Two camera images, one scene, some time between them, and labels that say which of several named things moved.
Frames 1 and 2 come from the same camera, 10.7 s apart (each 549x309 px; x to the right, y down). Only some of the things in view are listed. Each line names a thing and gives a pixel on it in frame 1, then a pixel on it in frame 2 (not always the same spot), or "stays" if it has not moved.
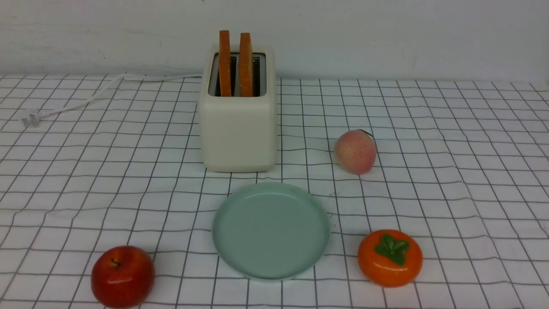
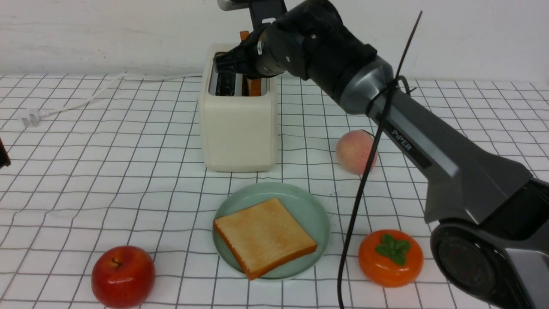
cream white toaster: (239, 108) stays
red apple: (123, 277) stays
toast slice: (224, 63) -> (265, 237)
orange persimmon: (389, 258) stays
